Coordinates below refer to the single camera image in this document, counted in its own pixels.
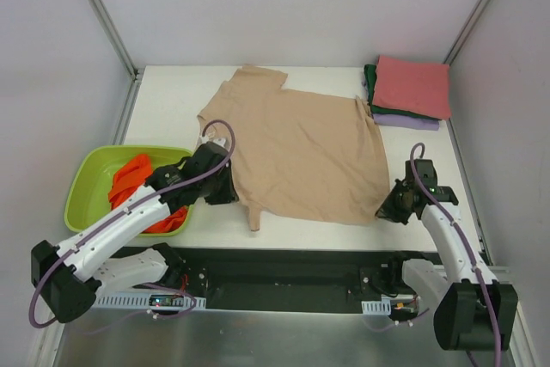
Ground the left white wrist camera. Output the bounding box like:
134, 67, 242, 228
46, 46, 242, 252
198, 135, 229, 150

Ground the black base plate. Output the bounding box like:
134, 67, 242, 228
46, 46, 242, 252
159, 248, 426, 314

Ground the white cable duct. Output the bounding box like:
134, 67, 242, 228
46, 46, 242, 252
361, 300, 392, 316
93, 291, 206, 311

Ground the beige t shirt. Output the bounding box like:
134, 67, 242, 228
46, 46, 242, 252
198, 65, 390, 231

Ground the orange t shirt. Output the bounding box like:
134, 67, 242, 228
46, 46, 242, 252
108, 154, 189, 235

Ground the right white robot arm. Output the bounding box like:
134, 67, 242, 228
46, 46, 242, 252
376, 158, 518, 354

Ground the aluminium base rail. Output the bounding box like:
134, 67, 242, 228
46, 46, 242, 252
489, 266, 517, 284

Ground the purple cable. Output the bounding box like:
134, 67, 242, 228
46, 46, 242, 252
27, 119, 236, 329
409, 142, 504, 367

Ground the right white cable duct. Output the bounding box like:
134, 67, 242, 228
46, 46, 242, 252
361, 300, 392, 316

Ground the folded dark green t shirt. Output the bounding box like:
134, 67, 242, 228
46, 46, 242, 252
364, 64, 437, 121

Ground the right aluminium frame post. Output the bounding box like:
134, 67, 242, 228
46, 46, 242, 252
443, 0, 492, 65

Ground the folded lavender t shirt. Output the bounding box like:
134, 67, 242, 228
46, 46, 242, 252
373, 113, 440, 131

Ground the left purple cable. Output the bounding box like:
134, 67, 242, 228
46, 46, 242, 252
27, 119, 236, 329

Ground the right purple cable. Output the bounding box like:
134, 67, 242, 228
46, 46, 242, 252
409, 142, 504, 367

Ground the aluminium frame post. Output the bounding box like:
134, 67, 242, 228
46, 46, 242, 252
88, 0, 139, 81
443, 0, 492, 65

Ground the left aluminium frame post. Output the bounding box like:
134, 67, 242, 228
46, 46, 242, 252
88, 0, 139, 81

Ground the folded red t shirt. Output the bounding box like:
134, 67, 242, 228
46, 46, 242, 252
373, 55, 451, 120

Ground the left white cable duct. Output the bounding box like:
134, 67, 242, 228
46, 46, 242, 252
93, 291, 206, 311

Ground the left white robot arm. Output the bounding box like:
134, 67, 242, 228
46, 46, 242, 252
28, 140, 237, 328

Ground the green plastic basin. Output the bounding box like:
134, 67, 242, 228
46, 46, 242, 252
64, 145, 192, 232

